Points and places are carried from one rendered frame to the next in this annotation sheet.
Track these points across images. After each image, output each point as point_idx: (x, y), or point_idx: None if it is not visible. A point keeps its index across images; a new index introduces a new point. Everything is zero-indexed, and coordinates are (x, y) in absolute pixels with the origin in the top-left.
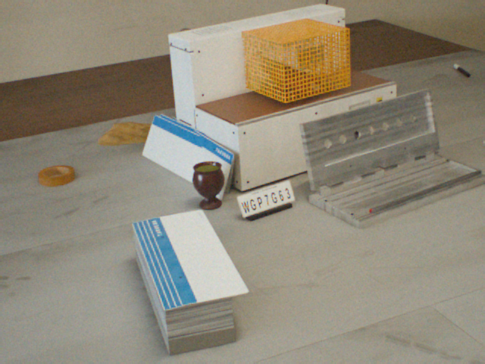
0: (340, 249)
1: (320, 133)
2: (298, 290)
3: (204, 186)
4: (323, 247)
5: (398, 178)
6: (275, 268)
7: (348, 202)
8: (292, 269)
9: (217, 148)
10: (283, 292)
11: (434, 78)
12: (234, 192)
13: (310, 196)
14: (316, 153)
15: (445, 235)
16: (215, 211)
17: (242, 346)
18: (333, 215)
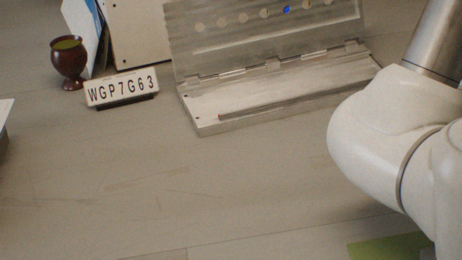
0: (157, 160)
1: (190, 14)
2: (71, 206)
3: (58, 64)
4: (141, 156)
5: (292, 75)
6: (72, 175)
7: (209, 100)
8: (87, 179)
9: (96, 17)
10: (55, 206)
11: None
12: (112, 70)
13: (176, 87)
14: (180, 38)
15: (283, 158)
16: (72, 94)
17: None
18: (186, 115)
